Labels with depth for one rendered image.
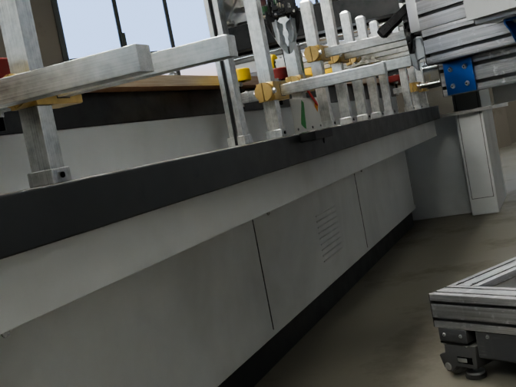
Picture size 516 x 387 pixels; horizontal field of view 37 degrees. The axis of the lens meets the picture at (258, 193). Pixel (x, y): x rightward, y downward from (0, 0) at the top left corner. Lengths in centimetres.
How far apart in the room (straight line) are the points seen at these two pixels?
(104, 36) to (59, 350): 554
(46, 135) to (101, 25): 574
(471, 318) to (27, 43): 128
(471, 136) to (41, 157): 382
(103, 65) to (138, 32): 620
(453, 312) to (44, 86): 137
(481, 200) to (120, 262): 368
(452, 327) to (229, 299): 60
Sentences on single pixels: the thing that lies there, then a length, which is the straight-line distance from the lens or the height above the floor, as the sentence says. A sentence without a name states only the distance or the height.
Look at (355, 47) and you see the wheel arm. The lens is 254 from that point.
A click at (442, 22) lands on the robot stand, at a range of 202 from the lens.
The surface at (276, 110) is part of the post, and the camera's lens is 205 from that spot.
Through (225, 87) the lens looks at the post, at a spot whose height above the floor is 84.
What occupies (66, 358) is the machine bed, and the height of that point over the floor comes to 37.
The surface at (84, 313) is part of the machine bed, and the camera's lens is 155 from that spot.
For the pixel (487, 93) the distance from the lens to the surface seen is 472.
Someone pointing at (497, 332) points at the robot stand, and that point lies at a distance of 195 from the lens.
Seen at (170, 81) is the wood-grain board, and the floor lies 88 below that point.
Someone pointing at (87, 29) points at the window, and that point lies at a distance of 682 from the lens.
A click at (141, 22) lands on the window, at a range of 709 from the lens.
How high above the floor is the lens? 71
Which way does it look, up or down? 4 degrees down
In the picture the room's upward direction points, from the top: 11 degrees counter-clockwise
